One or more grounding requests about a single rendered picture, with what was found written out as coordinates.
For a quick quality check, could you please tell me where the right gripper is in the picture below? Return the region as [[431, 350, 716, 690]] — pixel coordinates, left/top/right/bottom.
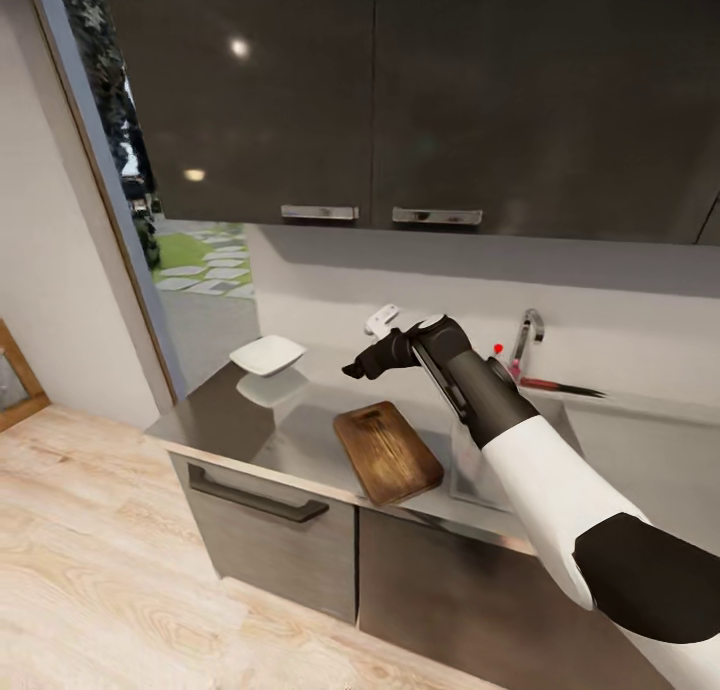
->
[[342, 327, 402, 380]]

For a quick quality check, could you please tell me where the parer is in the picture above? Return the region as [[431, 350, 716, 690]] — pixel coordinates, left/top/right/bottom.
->
[[521, 377, 603, 394]]

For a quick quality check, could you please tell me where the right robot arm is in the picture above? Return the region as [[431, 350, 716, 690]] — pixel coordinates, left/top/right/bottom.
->
[[342, 303, 720, 690]]

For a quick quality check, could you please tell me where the cutting board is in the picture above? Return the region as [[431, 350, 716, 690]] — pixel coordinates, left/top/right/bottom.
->
[[333, 402, 445, 507]]

